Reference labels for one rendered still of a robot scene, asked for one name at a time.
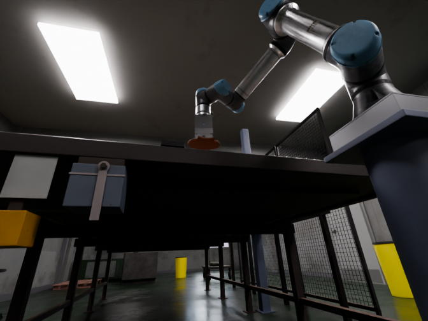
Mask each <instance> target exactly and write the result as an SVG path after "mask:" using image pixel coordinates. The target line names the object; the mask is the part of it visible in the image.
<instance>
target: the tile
mask: <svg viewBox="0 0 428 321"><path fill-rule="evenodd" d="M188 146H189V147H191V148H194V149H201V150H210V149H216V148H218V147H219V146H220V142H219V141H217V140H215V137H212V138H204V137H201V136H198V137H197V138H194V139H190V140H189V141H188Z"/></svg>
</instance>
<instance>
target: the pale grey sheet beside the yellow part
mask: <svg viewBox="0 0 428 321"><path fill-rule="evenodd" d="M58 158H59V157H53V156H44V155H25V154H15V157H14V159H13V162H12V164H11V168H10V170H9V172H8V176H7V177H6V180H5V183H4V185H3V189H2V191H1V193H0V198H28V199H47V196H48V192H49V190H50V186H51V182H52V178H53V176H54V172H55V168H56V165H57V161H58Z"/></svg>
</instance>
